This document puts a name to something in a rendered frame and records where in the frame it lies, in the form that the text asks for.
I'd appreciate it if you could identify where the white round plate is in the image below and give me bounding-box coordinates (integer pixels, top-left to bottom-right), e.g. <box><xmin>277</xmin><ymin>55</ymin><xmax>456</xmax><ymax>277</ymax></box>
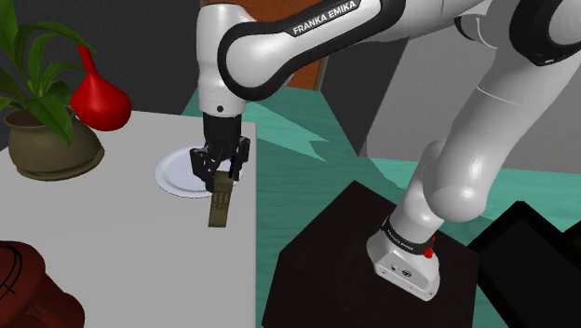
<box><xmin>154</xmin><ymin>145</ymin><xmax>244</xmax><ymax>199</ymax></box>

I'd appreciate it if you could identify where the black box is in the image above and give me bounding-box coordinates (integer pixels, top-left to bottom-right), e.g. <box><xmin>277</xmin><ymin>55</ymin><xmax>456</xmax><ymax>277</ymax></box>
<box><xmin>466</xmin><ymin>200</ymin><xmax>581</xmax><ymax>328</ymax></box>

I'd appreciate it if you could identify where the red gourd-shaped vase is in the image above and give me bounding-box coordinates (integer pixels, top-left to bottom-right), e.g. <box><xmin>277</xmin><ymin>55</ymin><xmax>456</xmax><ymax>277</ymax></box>
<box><xmin>69</xmin><ymin>44</ymin><xmax>133</xmax><ymax>132</ymax></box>

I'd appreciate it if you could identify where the olive remote control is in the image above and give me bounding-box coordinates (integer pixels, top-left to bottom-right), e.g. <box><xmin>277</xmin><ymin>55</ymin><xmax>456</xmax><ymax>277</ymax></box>
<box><xmin>208</xmin><ymin>171</ymin><xmax>236</xmax><ymax>229</ymax></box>

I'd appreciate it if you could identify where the dark red round appliance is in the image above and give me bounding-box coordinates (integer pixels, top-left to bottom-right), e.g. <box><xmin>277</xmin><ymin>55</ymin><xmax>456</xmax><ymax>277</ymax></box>
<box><xmin>0</xmin><ymin>240</ymin><xmax>87</xmax><ymax>328</ymax></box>

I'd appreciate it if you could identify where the green plant in brown pot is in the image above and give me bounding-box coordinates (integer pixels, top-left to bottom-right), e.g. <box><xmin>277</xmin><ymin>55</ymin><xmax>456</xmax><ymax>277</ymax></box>
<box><xmin>0</xmin><ymin>0</ymin><xmax>106</xmax><ymax>182</ymax></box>

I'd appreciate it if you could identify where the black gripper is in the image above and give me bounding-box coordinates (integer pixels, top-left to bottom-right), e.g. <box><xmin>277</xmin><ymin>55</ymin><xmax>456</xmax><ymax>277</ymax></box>
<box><xmin>189</xmin><ymin>111</ymin><xmax>251</xmax><ymax>194</ymax></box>

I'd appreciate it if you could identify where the dark robot stand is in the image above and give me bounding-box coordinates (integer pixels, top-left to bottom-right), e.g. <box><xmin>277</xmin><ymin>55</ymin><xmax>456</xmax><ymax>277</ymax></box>
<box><xmin>261</xmin><ymin>179</ymin><xmax>480</xmax><ymax>328</ymax></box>

